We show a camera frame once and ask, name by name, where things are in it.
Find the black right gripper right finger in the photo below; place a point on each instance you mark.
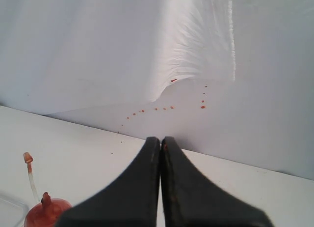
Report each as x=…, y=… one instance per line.
x=192, y=200

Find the white rectangular plastic tray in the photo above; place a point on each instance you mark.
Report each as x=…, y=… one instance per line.
x=12, y=211

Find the red sauce squeeze bottle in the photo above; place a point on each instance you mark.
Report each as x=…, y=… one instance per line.
x=47, y=210

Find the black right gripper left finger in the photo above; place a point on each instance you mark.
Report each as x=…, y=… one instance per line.
x=129, y=201

